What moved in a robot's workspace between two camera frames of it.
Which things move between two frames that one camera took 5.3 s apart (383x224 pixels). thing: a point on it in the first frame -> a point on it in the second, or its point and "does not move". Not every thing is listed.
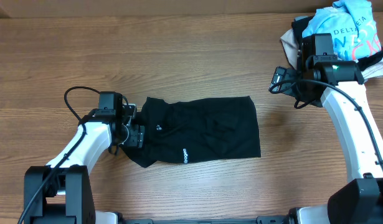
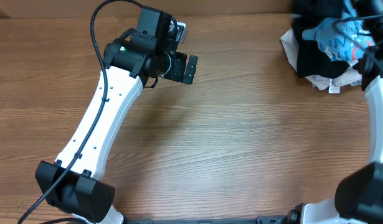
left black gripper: (138, 135) -> (181, 70)
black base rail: (258, 220) does not move
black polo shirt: (197, 131) -> (313, 12)
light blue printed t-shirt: (353, 27) does not move
